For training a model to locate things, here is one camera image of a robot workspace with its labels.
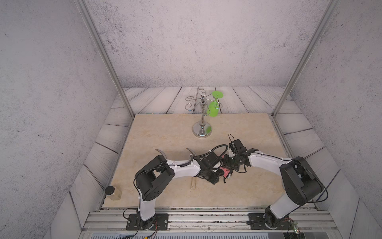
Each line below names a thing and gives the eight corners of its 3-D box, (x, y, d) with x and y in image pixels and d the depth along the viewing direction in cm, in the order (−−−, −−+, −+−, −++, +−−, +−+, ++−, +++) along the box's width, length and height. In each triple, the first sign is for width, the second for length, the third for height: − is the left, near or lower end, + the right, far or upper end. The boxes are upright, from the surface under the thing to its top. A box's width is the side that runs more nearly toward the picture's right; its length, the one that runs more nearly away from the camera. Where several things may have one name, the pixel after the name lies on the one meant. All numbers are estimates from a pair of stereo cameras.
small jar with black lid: (111, 200, 82) (102, 194, 74) (114, 192, 85) (106, 185, 77) (120, 200, 82) (112, 194, 74) (123, 192, 85) (116, 185, 77)
